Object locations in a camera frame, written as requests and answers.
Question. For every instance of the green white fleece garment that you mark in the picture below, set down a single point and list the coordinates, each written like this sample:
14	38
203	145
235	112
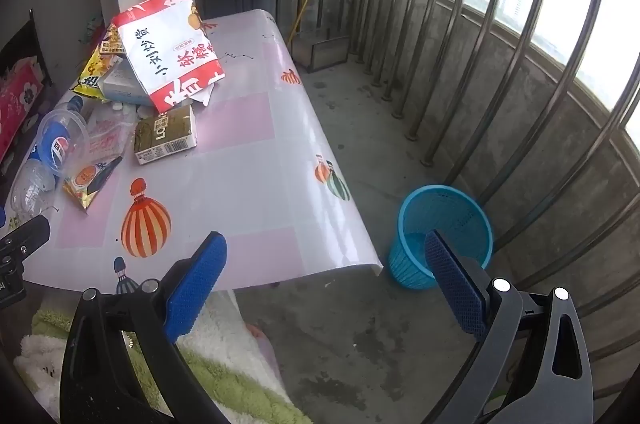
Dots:
240	384

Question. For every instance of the clear wrapper with red print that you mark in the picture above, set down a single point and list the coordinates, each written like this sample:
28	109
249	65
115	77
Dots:
107	138

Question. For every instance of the pink floral cloth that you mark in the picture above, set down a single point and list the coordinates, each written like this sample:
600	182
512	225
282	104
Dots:
15	103

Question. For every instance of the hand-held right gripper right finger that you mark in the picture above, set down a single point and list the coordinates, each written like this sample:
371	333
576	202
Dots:
455	284

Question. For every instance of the green brown drink carton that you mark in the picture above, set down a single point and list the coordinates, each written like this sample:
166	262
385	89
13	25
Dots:
165	131

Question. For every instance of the blue plastic wastebasket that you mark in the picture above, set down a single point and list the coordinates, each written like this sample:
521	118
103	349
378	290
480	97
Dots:
410	254

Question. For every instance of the purple yellow noodle packet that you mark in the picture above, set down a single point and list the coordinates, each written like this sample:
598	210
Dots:
92	73

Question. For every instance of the clear plastic cup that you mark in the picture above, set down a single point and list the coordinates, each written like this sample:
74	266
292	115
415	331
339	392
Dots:
80	143

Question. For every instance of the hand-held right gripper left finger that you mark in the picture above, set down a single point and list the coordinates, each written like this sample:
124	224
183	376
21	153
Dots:
195	284

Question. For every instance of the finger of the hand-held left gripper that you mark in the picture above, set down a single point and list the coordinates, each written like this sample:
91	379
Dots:
20	244

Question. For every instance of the yellow orange snack packet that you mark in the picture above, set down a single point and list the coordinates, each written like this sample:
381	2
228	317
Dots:
85	181

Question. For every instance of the grey metal dustpan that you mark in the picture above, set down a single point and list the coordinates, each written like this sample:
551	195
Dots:
325	53

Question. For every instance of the blue white medicine box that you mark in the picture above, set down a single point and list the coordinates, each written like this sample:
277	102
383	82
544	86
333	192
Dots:
120	86

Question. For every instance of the clear bottle with blue label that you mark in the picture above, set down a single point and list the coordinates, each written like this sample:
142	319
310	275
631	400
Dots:
32	189

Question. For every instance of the black metal frame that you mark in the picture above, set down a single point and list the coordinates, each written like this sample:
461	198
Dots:
40	48

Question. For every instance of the teal pink small object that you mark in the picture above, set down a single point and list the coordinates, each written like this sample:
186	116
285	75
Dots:
95	31

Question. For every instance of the steel balcony railing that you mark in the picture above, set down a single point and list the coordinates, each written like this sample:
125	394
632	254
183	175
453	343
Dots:
428	157

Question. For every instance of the red white snack bag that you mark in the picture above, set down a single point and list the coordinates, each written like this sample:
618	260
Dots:
165	53

